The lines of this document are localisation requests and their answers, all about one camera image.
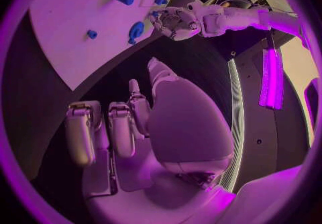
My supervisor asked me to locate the glowing light bar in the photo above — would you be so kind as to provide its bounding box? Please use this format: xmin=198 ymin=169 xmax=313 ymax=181
xmin=258 ymin=45 xmax=286 ymax=110

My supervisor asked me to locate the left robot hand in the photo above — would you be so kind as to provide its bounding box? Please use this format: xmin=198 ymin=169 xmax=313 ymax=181
xmin=149 ymin=6 xmax=203 ymax=42

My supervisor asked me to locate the blue gear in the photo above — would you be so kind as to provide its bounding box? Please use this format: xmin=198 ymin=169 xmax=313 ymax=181
xmin=127 ymin=21 xmax=147 ymax=45

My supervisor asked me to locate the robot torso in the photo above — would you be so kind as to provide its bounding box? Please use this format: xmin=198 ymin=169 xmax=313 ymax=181
xmin=218 ymin=37 xmax=317 ymax=193

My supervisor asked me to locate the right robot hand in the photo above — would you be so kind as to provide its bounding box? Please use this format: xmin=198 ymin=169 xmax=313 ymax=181
xmin=64 ymin=57 xmax=238 ymax=224

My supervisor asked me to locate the white task board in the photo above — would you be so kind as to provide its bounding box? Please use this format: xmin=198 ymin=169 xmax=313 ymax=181
xmin=28 ymin=0 xmax=200 ymax=92

